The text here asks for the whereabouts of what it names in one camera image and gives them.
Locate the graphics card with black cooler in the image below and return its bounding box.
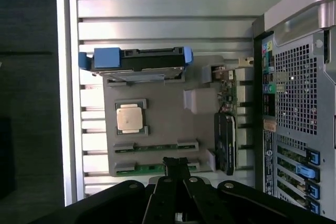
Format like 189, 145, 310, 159
209, 57, 255, 175

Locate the grey plastic parts rack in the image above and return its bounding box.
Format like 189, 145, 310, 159
103, 55, 229, 178

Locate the silver CPU chip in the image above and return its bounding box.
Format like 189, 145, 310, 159
116, 104, 146, 134

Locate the black and silver PC case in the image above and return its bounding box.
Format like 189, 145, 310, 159
251, 0, 336, 217

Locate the hard disk in blue caddy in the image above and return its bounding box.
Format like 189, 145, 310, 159
78, 47, 195, 81

